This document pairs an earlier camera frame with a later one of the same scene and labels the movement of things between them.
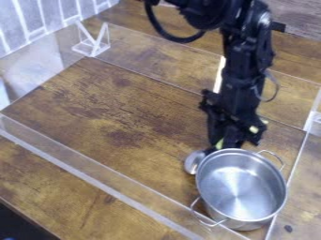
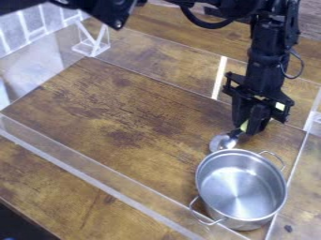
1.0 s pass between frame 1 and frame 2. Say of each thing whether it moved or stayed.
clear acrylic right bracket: stayed
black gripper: moved
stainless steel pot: stayed
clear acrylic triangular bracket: stayed
